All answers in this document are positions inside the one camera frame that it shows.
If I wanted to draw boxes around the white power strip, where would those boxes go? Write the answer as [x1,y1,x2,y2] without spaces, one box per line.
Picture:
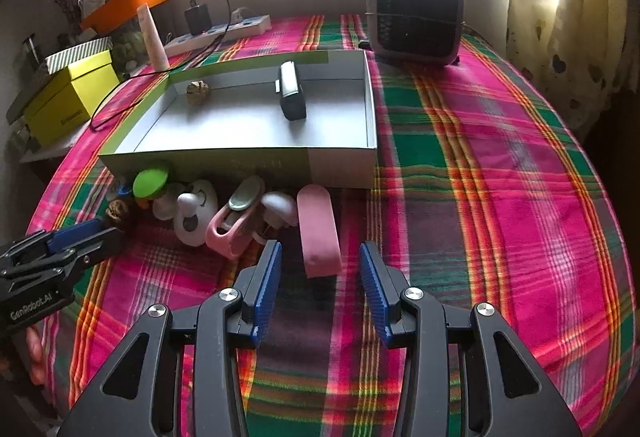
[164,15,271,57]

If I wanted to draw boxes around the brown walnut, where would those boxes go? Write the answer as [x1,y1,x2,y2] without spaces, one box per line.
[186,81,210,107]
[104,197,137,231]

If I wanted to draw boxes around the white panda toy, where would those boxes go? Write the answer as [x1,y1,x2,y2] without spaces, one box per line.
[174,179,218,246]

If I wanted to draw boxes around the white cosmetic tube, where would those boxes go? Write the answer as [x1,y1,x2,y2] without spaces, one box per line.
[137,4,169,72]

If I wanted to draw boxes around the cream patterned curtain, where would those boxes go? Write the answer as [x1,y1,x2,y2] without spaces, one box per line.
[506,0,639,139]

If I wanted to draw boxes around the grey portable fan heater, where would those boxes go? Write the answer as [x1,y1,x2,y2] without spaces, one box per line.
[366,0,465,66]

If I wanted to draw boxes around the person's left hand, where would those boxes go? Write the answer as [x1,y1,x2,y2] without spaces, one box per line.
[25,327,47,386]

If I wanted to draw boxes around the plaid bed blanket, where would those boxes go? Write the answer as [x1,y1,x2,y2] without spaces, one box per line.
[27,35,639,436]

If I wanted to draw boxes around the white round mushroom lamp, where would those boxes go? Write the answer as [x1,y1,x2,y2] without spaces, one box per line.
[253,191,298,245]

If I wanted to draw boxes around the green and white cardboard tray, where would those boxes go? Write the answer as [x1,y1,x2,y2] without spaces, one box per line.
[99,50,378,189]

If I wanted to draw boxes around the black charger cable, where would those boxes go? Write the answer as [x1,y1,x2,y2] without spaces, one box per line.
[89,0,234,132]

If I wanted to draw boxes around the black charger adapter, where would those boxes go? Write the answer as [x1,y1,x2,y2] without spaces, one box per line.
[184,4,213,36]

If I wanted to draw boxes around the striped gift box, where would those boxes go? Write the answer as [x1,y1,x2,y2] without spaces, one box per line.
[5,35,114,125]

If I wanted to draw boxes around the orange tray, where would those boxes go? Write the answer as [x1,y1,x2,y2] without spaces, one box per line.
[80,0,170,36]

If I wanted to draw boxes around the black rectangular device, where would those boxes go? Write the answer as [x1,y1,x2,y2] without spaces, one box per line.
[276,60,307,122]

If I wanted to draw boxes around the pink clip with grey pad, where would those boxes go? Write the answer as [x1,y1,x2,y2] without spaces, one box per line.
[205,175,266,261]

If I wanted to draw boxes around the yellow shoe box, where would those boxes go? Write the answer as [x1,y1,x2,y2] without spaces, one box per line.
[24,49,118,147]

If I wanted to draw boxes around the pink case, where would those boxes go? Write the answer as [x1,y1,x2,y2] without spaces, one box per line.
[296,184,343,279]

